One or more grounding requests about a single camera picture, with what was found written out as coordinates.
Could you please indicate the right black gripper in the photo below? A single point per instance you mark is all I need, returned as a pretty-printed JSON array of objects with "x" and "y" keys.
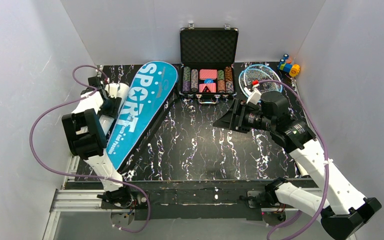
[{"x": 239, "y": 115}]

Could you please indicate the blue racket cover bag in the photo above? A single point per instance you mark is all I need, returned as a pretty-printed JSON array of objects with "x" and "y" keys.
[{"x": 149, "y": 90}]

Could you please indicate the white shuttlecock tube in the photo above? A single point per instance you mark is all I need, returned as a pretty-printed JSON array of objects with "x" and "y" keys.
[{"x": 117, "y": 94}]

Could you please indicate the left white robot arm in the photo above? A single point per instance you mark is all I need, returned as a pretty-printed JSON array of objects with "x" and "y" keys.
[{"x": 88, "y": 128}]

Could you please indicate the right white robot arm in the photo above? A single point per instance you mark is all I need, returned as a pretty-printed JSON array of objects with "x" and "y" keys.
[{"x": 341, "y": 209}]

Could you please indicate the black poker chip case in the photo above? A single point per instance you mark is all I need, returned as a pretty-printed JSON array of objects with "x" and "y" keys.
[{"x": 207, "y": 56}]

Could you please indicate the colourful toy block train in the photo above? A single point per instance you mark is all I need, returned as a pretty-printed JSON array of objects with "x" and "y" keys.
[{"x": 286, "y": 65}]

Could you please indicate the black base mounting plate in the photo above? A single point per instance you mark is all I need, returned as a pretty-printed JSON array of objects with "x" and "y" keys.
[{"x": 193, "y": 199}]

